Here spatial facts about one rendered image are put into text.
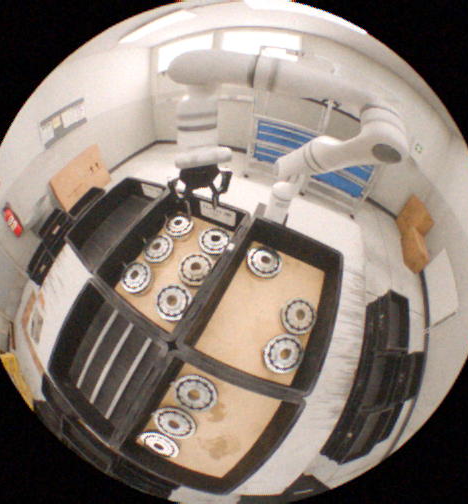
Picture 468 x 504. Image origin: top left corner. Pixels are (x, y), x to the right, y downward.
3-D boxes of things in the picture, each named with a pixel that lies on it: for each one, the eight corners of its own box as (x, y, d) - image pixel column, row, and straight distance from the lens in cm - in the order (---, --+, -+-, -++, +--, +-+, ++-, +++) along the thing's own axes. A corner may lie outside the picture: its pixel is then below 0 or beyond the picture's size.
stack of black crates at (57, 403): (64, 394, 200) (40, 391, 183) (69, 375, 182) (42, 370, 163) (93, 425, 183) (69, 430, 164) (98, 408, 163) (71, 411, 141)
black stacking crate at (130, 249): (178, 211, 70) (173, 188, 63) (247, 238, 59) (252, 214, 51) (111, 291, 60) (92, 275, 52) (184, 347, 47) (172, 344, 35)
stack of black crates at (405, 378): (374, 361, 172) (413, 350, 146) (390, 361, 195) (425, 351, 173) (362, 403, 172) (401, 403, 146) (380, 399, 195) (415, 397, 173)
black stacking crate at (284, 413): (185, 349, 46) (173, 346, 35) (288, 391, 50) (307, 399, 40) (131, 437, 63) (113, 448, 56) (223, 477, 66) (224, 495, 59)
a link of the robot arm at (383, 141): (418, 170, 33) (333, 179, 47) (410, 128, 38) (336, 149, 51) (393, 133, 26) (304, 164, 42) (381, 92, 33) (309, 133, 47)
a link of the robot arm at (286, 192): (301, 157, 69) (289, 190, 76) (278, 152, 65) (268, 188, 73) (311, 170, 61) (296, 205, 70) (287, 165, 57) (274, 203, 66)
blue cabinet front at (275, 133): (253, 157, 239) (258, 119, 223) (306, 174, 234) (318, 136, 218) (252, 158, 236) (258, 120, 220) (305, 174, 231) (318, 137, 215)
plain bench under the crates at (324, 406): (165, 221, 188) (149, 163, 150) (316, 276, 164) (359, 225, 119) (83, 350, 180) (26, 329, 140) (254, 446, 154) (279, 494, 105)
